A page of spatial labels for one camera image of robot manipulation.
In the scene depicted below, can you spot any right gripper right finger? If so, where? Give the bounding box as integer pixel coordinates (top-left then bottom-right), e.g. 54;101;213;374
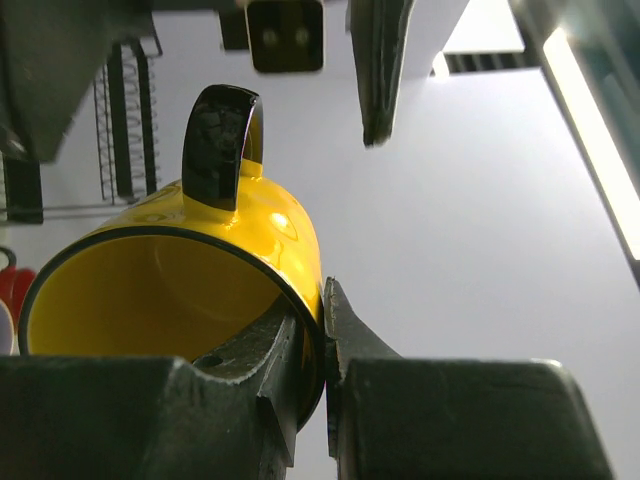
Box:
324;278;614;479

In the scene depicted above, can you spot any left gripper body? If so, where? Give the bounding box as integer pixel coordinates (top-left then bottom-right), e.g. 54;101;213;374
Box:
218;1;325;74

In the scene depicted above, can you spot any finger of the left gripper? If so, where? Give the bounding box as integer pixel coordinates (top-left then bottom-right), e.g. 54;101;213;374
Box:
348;0;414;147
1;0;152;163

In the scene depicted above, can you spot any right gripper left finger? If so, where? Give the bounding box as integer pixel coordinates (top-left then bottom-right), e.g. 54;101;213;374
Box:
1;300;300;479

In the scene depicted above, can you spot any yellow enamel mug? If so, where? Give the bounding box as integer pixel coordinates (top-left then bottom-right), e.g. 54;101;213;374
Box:
18;84;324;424

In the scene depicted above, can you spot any red mug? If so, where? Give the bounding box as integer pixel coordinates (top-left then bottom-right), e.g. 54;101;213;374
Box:
1;246;36;328

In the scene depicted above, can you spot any black wire dish rack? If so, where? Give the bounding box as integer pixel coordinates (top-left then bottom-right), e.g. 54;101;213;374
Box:
1;35;163;226

